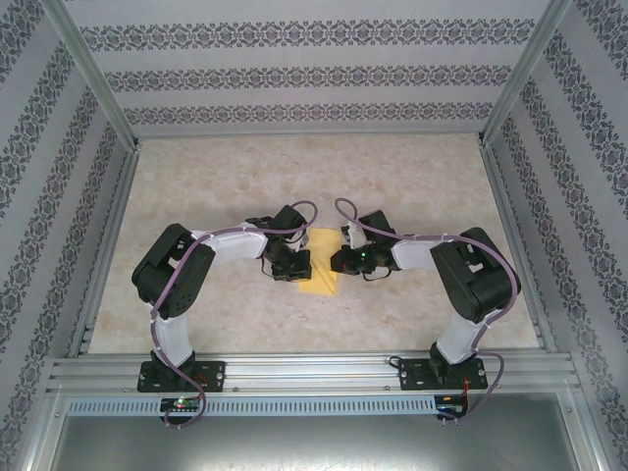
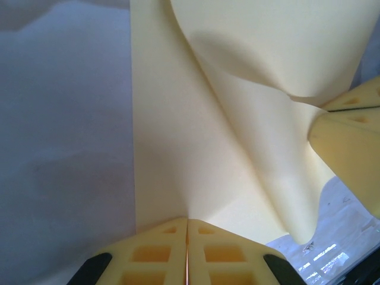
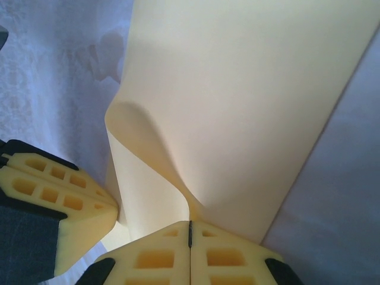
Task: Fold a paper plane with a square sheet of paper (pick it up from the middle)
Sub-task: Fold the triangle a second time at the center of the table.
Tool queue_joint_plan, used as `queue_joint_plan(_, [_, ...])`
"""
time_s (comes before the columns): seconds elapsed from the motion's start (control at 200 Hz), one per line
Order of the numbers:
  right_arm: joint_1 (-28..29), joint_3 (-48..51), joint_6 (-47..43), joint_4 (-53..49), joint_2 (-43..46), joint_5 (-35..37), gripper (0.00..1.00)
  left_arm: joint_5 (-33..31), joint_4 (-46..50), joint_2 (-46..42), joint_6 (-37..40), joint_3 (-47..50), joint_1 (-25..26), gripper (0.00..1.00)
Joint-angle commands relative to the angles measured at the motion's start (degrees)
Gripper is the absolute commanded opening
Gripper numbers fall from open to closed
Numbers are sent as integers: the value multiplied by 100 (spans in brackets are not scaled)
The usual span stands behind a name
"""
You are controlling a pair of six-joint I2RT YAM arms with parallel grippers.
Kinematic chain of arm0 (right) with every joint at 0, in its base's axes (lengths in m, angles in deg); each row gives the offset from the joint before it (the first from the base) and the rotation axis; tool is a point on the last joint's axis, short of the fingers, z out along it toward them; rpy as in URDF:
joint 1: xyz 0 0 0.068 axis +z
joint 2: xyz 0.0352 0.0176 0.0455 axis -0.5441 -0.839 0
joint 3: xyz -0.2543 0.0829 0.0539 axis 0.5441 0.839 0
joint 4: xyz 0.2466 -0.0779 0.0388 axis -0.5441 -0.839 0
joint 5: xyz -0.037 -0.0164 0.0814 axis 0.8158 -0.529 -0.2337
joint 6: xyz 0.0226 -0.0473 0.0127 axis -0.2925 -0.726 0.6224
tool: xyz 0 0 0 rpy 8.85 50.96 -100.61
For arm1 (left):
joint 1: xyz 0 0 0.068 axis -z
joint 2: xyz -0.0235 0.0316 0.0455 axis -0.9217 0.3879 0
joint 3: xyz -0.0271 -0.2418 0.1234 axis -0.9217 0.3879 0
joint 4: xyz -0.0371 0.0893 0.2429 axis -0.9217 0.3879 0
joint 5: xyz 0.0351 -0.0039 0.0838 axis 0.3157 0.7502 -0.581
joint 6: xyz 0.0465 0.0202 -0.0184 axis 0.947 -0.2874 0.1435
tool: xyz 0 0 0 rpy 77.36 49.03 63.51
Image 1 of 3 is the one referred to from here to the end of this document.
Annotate yellow paper sheet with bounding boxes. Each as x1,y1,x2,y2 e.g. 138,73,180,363
297,228,343,298

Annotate grey sheet metal panel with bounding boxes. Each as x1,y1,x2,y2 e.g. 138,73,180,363
48,392,601,471

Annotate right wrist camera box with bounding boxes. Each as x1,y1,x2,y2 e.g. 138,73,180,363
341,220,367,249

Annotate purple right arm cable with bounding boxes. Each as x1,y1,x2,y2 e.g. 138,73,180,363
334,197,522,426

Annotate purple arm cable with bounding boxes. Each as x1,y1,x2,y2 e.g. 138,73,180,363
149,198,319,431
334,197,522,426

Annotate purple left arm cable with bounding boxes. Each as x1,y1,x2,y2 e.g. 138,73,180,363
149,198,319,431

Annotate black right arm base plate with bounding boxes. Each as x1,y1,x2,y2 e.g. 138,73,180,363
397,356,490,392

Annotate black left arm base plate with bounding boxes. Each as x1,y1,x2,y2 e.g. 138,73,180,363
136,360,229,394

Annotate slotted grey cable duct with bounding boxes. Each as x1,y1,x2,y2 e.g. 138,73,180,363
66,395,440,416

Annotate aluminium frame post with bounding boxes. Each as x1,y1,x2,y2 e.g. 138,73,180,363
12,385,68,471
558,387,615,471
476,0,575,148
42,0,141,151

